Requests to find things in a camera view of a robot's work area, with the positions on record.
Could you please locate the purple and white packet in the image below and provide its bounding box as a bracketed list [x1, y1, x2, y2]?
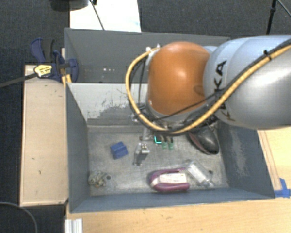
[148, 168, 191, 192]

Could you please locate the clear plastic bottle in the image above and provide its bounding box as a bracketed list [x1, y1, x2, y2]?
[184, 160, 215, 188]

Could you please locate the pale wood board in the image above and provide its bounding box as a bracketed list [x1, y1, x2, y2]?
[19, 64, 70, 207]

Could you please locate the grey metal bin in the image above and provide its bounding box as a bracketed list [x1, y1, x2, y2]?
[64, 27, 276, 214]

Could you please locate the black oval object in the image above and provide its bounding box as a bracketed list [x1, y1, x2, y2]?
[188, 126, 220, 155]

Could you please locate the grey-green toy animal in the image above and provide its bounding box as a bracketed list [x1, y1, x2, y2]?
[88, 170, 107, 187]

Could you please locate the blue block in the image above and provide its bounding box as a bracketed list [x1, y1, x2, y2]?
[110, 141, 129, 160]

